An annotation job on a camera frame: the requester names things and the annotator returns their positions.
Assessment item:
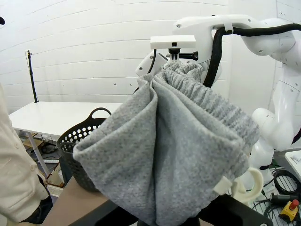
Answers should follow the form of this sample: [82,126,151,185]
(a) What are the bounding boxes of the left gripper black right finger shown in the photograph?
[199,195,275,226]

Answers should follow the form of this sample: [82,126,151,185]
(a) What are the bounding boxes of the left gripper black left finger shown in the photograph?
[72,200,139,226]

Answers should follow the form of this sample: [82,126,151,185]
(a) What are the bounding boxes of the grey training pants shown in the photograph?
[72,61,264,226]

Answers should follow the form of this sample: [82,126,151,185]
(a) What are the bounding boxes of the yellow emergency stop box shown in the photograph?
[278,199,301,223]

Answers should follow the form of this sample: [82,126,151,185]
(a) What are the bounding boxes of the dark grey perforated basket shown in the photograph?
[56,107,112,193]

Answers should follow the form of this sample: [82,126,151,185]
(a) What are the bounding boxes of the person in cream jacket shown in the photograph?
[0,82,54,224]

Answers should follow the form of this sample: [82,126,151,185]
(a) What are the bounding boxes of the white side table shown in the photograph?
[8,101,124,177]

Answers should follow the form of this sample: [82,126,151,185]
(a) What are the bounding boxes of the black tripod pole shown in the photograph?
[25,49,39,104]

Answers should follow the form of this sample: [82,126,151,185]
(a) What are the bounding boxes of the black cable coil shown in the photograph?
[272,169,301,201]

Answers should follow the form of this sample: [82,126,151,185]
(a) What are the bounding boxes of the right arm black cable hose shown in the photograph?
[202,23,297,88]

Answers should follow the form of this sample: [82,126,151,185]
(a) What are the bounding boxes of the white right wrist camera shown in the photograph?
[150,35,199,64]

